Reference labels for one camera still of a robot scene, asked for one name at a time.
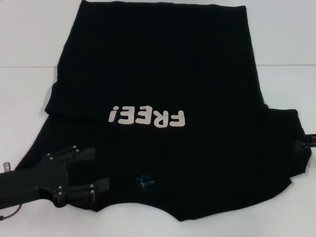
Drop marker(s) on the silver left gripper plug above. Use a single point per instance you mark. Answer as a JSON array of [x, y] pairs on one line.
[[7, 167]]

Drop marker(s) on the black shirt with FREE print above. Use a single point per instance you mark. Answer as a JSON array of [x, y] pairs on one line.
[[158, 74]]

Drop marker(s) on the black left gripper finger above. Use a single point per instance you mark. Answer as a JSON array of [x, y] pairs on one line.
[[81, 193], [85, 154]]

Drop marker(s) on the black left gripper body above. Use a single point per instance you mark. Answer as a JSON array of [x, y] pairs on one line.
[[37, 180]]

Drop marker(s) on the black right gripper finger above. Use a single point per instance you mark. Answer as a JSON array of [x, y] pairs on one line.
[[310, 141]]

